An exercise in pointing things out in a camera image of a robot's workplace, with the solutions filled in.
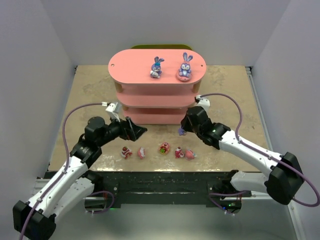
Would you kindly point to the pink white lying toy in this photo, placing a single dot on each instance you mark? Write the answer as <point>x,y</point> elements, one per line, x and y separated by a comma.
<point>141,153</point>

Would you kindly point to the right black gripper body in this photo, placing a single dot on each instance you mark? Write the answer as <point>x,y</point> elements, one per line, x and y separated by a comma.
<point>189,122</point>

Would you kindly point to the green board behind shelf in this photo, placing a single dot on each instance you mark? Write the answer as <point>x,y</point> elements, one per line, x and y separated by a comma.
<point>162,46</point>

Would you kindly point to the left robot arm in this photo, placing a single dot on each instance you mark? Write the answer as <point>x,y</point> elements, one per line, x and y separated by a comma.
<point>37,218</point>

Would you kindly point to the pink pig toy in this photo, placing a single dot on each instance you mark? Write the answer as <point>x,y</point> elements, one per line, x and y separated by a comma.
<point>189,154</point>

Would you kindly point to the red white strawberry toy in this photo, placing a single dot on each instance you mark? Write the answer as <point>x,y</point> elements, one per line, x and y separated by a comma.
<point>126,152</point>

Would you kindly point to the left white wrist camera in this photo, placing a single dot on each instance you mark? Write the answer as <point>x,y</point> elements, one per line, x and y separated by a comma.
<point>113,109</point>

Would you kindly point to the purple bunny with bottle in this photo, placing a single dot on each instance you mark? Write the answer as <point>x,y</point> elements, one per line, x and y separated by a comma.
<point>156,69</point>

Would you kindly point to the black base frame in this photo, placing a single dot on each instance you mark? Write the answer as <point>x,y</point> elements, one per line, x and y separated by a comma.
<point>118,188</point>

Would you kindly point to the purple bunny with cupcake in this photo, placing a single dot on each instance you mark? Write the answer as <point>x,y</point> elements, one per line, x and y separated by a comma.
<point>181,132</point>

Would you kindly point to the aluminium rail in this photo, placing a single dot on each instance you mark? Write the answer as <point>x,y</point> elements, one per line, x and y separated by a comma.
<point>40,183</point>

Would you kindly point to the round pink flower toy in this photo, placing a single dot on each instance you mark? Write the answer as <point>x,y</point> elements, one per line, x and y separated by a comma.
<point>164,148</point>

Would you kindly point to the red pink cake toy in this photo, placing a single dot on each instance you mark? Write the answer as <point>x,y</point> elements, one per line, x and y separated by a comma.
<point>179,153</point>

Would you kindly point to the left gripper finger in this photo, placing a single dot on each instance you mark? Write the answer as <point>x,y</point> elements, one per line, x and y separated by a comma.
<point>137,131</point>
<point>130,129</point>

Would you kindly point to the pink three-tier shelf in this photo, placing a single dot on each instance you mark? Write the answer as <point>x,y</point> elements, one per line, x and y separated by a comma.
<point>159,101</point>

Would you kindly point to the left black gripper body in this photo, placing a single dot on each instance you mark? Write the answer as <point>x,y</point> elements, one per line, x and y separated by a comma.
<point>127,129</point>

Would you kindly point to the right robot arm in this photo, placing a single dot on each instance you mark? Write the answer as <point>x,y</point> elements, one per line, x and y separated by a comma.
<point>280,174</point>

